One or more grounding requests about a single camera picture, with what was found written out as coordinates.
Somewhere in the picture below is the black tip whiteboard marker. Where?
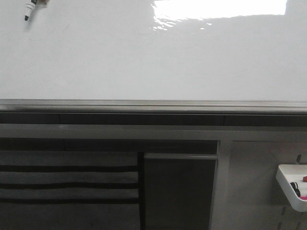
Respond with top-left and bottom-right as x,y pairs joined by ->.
24,0 -> 37,21

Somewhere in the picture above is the large white whiteboard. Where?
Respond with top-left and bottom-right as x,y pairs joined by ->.
0,0 -> 307,114

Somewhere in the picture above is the grey striped fabric panel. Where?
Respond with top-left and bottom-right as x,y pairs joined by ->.
0,150 -> 144,230

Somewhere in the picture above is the white plastic marker tray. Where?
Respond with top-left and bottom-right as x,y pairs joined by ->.
276,164 -> 307,212

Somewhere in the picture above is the black cap marker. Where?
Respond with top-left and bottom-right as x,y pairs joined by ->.
290,182 -> 301,197

